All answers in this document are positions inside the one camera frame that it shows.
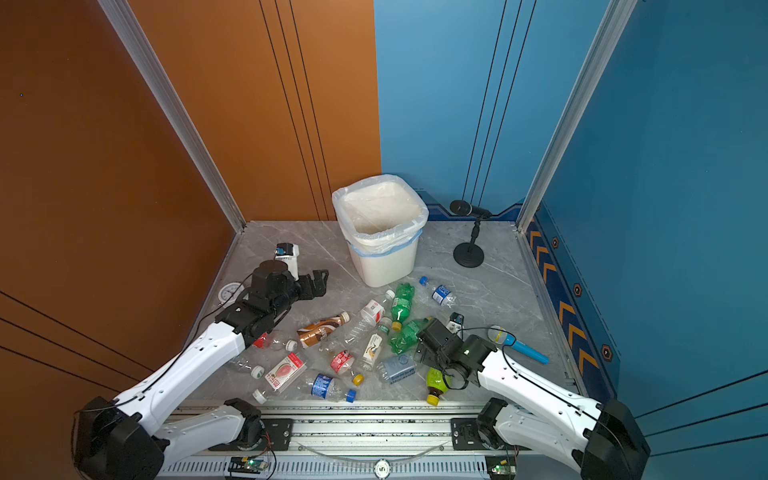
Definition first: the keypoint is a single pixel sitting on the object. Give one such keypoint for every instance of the crushed bottle blue label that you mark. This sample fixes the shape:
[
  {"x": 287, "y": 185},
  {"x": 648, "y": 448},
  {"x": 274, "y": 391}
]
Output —
[{"x": 328, "y": 388}]

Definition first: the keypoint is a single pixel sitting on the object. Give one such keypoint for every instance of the green sprite bottle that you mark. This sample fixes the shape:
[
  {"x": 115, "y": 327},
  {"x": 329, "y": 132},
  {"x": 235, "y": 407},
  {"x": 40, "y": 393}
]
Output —
[
  {"x": 402, "y": 305},
  {"x": 407, "y": 338}
]

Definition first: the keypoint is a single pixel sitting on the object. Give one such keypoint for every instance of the clear bottle blue pepsi label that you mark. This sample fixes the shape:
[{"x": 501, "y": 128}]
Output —
[{"x": 439, "y": 293}]

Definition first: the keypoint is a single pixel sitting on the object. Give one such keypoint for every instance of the clear water bottle blue cap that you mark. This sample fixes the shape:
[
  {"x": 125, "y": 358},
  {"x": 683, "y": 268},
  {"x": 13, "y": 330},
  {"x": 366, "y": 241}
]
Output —
[{"x": 396, "y": 368}]

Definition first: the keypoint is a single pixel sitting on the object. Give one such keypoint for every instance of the blue handheld microphone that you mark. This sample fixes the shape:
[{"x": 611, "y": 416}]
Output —
[{"x": 519, "y": 345}]

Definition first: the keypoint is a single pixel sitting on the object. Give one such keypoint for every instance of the aluminium frame post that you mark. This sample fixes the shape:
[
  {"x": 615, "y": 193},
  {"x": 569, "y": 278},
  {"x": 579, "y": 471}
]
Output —
[
  {"x": 128, "y": 29},
  {"x": 610, "y": 30}
]

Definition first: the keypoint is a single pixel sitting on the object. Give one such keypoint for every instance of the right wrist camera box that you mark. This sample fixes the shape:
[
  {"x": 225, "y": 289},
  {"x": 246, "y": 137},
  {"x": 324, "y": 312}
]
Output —
[{"x": 456, "y": 323}]

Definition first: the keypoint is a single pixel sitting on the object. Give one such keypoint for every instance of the yellow green drink bottle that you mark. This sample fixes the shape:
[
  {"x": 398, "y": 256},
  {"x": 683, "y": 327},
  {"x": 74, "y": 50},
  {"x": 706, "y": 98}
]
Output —
[{"x": 436, "y": 386}]

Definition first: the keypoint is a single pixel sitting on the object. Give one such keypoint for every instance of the white green label tea bottle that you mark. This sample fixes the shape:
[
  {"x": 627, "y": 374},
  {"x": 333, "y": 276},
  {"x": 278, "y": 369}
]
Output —
[{"x": 375, "y": 344}]

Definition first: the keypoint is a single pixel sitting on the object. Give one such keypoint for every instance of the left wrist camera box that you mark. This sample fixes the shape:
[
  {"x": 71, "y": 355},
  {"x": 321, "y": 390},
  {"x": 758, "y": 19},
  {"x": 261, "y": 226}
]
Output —
[{"x": 288, "y": 253}]

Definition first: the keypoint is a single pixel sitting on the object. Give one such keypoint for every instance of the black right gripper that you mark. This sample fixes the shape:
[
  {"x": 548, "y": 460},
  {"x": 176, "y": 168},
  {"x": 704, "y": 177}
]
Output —
[{"x": 426, "y": 358}]

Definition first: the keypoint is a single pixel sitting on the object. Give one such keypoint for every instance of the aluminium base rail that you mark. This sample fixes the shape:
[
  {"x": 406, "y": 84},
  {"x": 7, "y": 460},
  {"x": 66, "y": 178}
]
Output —
[{"x": 365, "y": 440}]

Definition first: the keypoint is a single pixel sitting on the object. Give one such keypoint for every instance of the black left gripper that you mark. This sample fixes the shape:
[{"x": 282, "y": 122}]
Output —
[{"x": 320, "y": 285}]

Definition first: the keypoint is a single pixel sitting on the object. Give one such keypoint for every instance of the white ribbed trash bin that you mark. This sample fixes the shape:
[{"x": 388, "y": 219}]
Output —
[{"x": 380, "y": 270}]

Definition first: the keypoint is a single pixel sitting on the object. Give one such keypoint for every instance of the crushed bottle red label yellow cap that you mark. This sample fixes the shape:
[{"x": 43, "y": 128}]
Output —
[{"x": 345, "y": 365}]

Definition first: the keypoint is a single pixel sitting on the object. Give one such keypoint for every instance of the aluminium frame post right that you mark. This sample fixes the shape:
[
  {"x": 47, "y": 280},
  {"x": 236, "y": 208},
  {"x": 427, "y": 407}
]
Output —
[{"x": 610, "y": 30}]

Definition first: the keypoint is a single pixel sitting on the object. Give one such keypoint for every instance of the brown coffee drink bottle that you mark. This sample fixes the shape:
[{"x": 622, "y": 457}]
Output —
[{"x": 314, "y": 333}]

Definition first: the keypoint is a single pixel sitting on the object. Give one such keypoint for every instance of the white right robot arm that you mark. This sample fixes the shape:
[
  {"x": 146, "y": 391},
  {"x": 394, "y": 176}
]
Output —
[{"x": 599, "y": 439}]

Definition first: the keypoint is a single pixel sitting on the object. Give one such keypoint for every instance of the black microphone desk stand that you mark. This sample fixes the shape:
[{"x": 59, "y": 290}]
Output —
[{"x": 469, "y": 254}]

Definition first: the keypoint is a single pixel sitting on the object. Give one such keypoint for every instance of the pink white label bottle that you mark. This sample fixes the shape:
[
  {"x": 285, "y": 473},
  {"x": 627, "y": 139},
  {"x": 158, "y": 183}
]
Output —
[{"x": 272, "y": 382}]

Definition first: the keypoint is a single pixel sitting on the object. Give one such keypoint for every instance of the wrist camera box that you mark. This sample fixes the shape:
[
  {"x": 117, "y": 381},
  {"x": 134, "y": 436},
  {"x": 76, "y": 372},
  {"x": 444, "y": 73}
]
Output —
[
  {"x": 456, "y": 323},
  {"x": 288, "y": 253}
]

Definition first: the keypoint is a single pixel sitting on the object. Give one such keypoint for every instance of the aluminium frame post left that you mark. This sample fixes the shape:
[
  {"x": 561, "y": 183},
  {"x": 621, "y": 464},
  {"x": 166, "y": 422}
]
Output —
[{"x": 128, "y": 29}]

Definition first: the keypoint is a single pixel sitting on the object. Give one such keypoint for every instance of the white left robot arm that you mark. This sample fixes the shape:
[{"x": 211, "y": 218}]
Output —
[{"x": 132, "y": 437}]

